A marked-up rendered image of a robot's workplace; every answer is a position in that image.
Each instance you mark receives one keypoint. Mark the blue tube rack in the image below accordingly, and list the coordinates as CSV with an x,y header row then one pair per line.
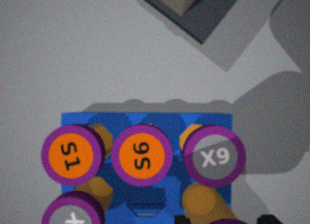
x,y
162,200

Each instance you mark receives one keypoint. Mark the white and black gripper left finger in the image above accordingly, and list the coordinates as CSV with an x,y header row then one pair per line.
x,y
181,219

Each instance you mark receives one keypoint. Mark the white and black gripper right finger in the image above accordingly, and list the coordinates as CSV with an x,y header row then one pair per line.
x,y
268,219

